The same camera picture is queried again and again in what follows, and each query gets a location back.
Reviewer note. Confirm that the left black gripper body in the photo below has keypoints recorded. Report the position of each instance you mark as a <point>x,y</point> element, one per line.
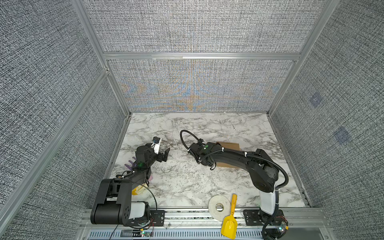
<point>153,157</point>

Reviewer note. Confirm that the brown cardboard box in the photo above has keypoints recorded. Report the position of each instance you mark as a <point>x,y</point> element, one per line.
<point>228,146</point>

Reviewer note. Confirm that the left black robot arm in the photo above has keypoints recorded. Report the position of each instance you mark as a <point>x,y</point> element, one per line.
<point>113,204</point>

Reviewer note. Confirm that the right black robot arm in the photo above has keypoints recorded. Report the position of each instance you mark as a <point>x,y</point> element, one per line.
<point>266,175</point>

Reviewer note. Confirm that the yellow work glove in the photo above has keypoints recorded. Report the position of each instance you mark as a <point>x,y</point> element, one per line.
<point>138,190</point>

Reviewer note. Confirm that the white tape roll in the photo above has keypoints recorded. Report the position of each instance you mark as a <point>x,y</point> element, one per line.
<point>219,207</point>

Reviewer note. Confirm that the yellow plastic toy shovel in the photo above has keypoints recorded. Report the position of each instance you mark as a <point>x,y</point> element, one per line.
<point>229,225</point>

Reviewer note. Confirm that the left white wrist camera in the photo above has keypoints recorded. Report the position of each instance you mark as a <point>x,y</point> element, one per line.
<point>156,144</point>

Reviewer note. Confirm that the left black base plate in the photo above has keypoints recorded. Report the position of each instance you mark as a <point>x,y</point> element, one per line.
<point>154,218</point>

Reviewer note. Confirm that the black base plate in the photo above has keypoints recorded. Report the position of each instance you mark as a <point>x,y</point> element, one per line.
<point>255,218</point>
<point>154,218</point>

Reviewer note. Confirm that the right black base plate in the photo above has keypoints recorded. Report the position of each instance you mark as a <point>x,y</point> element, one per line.
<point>255,218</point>

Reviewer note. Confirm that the aluminium front frame rail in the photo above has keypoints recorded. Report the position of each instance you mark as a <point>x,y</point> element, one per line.
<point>197,224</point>

